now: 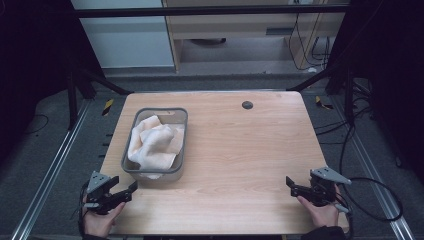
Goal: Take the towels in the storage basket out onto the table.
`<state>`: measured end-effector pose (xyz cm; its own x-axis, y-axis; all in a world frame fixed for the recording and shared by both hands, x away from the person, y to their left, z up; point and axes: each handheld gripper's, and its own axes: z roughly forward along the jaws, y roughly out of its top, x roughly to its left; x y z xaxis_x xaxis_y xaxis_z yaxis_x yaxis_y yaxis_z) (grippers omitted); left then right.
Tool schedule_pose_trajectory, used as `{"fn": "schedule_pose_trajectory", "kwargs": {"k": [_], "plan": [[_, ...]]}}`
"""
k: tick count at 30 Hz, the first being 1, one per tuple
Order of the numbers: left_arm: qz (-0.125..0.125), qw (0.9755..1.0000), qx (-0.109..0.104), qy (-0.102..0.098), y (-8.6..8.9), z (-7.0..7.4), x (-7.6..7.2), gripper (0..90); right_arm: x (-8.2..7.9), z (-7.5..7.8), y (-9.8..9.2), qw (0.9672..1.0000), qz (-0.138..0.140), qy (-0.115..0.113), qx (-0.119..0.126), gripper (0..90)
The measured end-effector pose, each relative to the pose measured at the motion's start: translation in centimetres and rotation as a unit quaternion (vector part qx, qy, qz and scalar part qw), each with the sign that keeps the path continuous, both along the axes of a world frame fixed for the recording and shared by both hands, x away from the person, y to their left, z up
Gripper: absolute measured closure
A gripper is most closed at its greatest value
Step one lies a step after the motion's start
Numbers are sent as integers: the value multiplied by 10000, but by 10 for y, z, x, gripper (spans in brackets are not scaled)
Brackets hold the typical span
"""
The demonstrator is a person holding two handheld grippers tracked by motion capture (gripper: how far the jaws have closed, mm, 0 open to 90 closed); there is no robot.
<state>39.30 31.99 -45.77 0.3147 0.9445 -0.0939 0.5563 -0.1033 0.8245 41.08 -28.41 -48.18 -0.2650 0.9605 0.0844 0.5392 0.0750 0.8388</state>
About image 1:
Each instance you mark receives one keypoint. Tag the grey plastic basket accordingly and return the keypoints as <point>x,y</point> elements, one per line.
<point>156,144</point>

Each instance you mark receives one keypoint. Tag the person's sleeve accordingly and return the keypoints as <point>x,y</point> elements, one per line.
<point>95,237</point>
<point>325,233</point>

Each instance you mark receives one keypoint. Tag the wooden table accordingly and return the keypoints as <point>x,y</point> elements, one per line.
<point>240,156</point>

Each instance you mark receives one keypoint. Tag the cream white cloth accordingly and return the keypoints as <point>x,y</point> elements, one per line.
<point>156,143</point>

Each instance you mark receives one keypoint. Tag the yellow black hazard tape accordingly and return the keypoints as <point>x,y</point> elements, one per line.
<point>107,107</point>
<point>322,103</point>

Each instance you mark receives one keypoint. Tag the person's left sleeve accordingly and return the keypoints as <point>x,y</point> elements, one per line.
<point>95,237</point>

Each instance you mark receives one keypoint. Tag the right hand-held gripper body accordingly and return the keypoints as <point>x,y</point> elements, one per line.
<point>322,187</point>

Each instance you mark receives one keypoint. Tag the person's left hand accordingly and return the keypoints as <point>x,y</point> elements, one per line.
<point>101,221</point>

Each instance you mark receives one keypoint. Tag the black metal crossbar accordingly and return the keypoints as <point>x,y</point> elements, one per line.
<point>210,10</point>

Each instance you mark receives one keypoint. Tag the light wooden desk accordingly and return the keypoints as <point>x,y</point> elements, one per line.
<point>246,33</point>

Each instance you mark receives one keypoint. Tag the white cabinet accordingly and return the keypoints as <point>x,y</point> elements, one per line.
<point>123,36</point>

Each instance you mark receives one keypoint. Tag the aluminium floor rail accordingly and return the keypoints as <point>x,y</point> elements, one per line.
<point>50,173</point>
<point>370,166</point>

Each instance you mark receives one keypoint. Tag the black metal stand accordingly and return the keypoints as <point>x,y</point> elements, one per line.
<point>336,83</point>
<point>83,86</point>

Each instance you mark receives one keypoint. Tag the grey table grommet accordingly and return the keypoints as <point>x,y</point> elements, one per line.
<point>247,105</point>

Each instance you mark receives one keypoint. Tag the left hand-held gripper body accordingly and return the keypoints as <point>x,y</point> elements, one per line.
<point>100,193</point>

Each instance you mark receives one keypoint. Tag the person's right hand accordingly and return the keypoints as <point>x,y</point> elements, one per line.
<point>320,213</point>

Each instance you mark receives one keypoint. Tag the person's right sleeve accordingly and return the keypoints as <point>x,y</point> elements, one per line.
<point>325,233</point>

